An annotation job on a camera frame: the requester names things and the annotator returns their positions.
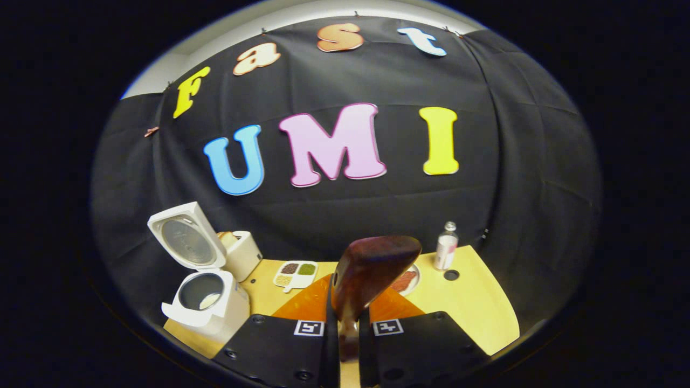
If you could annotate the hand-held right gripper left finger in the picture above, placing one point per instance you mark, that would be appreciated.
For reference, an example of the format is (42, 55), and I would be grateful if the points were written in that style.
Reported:
(269, 350)

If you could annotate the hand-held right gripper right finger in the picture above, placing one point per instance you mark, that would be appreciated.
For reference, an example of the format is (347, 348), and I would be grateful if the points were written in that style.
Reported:
(426, 350)

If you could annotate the white rice cooker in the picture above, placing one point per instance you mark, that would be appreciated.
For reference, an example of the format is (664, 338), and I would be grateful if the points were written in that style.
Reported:
(226, 318)

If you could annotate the small white rice heap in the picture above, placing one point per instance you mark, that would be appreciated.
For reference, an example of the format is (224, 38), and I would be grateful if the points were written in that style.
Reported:
(210, 300)

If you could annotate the brown wooden spoon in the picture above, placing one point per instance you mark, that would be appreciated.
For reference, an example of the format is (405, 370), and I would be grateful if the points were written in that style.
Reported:
(372, 264)

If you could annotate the reddish brown sausage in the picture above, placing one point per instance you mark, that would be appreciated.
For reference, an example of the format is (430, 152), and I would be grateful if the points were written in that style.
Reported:
(404, 281)

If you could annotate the white plate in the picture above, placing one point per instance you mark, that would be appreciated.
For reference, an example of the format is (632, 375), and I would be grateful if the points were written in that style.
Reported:
(416, 275)

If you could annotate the white divided grain tray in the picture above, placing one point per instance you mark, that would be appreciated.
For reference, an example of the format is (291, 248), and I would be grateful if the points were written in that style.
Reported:
(294, 275)

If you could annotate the white toaster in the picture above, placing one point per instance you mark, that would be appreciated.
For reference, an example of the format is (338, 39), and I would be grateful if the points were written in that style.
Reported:
(245, 258)

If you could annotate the clear bottle pink label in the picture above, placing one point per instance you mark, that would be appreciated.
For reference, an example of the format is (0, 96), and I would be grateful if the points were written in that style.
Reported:
(445, 253)

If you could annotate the toasted bread slice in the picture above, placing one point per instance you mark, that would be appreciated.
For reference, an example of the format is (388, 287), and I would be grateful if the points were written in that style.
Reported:
(227, 238)

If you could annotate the copper backdrop clip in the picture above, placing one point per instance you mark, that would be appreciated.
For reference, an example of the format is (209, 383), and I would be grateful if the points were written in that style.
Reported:
(152, 131)

